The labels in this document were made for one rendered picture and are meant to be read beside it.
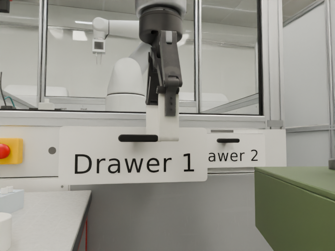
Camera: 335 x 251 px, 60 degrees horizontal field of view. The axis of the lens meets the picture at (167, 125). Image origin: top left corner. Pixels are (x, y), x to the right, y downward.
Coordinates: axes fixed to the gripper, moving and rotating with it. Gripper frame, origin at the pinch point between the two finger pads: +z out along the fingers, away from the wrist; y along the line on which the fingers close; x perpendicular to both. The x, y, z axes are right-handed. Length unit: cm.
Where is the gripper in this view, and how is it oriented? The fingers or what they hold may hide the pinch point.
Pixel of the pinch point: (160, 134)
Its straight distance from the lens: 49.0
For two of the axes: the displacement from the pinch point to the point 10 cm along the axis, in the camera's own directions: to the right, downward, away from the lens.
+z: 0.0, 10.0, -0.6
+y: -2.0, 0.6, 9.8
